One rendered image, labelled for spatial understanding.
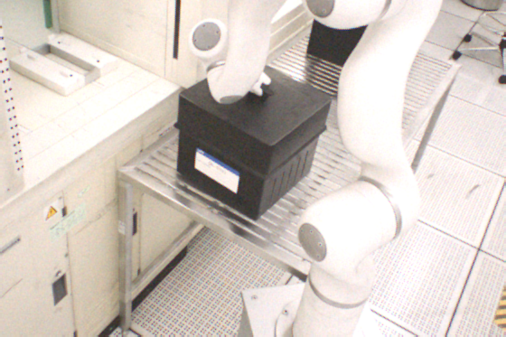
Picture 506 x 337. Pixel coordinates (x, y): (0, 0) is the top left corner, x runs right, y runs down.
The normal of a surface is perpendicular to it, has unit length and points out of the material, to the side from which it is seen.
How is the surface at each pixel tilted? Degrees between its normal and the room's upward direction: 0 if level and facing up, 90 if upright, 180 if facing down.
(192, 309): 0
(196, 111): 90
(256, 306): 0
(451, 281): 0
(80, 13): 90
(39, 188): 90
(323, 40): 90
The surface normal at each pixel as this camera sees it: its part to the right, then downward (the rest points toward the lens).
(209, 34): -0.33, -0.23
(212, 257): 0.13, -0.77
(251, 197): -0.59, 0.44
